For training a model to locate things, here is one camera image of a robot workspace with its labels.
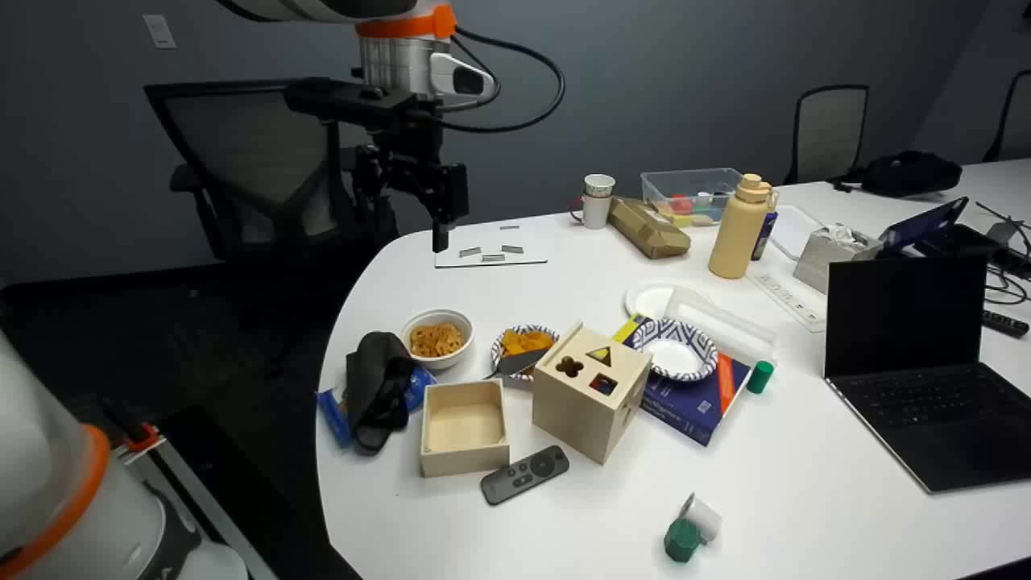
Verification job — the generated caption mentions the white paper cup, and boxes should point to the white paper cup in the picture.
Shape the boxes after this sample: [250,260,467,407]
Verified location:
[569,170,622,233]

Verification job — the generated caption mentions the small green cylinder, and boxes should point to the small green cylinder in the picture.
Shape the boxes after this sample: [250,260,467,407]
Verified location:
[746,356,777,397]

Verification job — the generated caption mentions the grey remote control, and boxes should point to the grey remote control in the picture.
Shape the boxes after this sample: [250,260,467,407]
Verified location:
[477,440,575,510]

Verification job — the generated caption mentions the grey office chair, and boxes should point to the grey office chair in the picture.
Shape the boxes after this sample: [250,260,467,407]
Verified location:
[784,81,873,188]

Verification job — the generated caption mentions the white bowl with yellow snacks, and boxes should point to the white bowl with yellow snacks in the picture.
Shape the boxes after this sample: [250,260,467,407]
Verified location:
[399,307,477,376]

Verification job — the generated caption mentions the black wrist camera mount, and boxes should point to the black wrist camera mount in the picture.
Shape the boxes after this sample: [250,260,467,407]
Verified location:
[281,76,437,126]

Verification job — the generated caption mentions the white wall switch plate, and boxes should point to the white wall switch plate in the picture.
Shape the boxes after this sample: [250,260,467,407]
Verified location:
[139,8,181,52]

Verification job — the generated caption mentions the grey cables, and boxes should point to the grey cables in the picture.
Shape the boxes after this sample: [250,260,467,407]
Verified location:
[970,195,1031,310]

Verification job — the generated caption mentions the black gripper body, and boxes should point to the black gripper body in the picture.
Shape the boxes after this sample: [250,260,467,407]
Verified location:
[367,102,453,198]

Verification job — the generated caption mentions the brown snack bag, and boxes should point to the brown snack bag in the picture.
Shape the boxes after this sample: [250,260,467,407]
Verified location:
[607,192,696,265]

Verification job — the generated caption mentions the blue screen tablet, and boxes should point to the blue screen tablet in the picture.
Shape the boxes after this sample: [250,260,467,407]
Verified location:
[873,192,975,256]

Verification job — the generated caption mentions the dark blue book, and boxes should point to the dark blue book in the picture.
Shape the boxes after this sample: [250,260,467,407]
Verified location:
[637,350,755,450]

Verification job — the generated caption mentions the tan plastic bottle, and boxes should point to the tan plastic bottle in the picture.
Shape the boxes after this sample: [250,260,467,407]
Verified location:
[705,170,777,283]

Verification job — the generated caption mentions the black bag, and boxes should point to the black bag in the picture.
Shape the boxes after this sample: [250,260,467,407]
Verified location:
[835,149,967,198]

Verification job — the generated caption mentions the black open laptop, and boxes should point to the black open laptop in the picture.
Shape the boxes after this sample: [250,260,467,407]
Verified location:
[823,252,1031,495]

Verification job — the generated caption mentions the white box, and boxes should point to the white box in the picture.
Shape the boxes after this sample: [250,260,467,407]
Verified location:
[794,226,888,296]

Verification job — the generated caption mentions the open empty wooden box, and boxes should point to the open empty wooden box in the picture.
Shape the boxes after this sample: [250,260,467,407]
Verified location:
[416,376,513,479]

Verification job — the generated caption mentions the clear plastic container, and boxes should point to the clear plastic container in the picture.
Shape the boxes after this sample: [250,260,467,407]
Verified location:
[637,164,748,227]

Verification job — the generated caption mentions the green hexagonal block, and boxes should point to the green hexagonal block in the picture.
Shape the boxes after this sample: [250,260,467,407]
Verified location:
[662,514,705,568]

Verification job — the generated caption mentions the black remote control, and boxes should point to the black remote control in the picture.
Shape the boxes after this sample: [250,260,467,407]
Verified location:
[979,307,1031,340]

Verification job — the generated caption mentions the wooden sliding lid with holes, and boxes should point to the wooden sliding lid with holes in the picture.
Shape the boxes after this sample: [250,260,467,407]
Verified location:
[532,323,655,407]

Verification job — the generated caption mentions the orange marker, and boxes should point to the orange marker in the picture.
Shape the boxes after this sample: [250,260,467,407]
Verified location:
[714,350,742,416]

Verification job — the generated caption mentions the white rolled paper tube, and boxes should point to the white rolled paper tube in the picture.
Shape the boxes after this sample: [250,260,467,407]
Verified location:
[663,291,779,366]

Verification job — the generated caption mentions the blue patterned paper bowl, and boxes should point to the blue patterned paper bowl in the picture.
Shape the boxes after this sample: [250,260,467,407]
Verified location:
[630,314,722,386]

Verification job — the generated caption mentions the black mesh office chair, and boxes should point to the black mesh office chair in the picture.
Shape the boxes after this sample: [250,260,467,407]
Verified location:
[143,76,404,265]

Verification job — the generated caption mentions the white strip with grey pieces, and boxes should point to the white strip with grey pieces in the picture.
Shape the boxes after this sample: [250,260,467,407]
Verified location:
[432,242,550,275]

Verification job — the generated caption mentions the wooden shape sorter toy box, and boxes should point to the wooden shape sorter toy box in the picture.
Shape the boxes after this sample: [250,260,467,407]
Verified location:
[530,320,655,468]

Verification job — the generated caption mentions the bowl with orange snacks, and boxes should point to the bowl with orange snacks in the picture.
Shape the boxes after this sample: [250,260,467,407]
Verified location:
[487,323,561,381]

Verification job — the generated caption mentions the dark office chair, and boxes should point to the dark office chair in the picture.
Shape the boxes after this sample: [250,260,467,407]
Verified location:
[979,66,1031,164]

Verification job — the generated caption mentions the white paper plate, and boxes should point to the white paper plate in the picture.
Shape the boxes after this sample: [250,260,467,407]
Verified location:
[620,276,684,325]

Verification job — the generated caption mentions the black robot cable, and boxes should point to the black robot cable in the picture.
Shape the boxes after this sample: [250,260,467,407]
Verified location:
[437,25,570,137]

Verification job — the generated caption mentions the blue flat strip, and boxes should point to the blue flat strip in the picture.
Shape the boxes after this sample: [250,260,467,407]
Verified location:
[314,366,438,450]

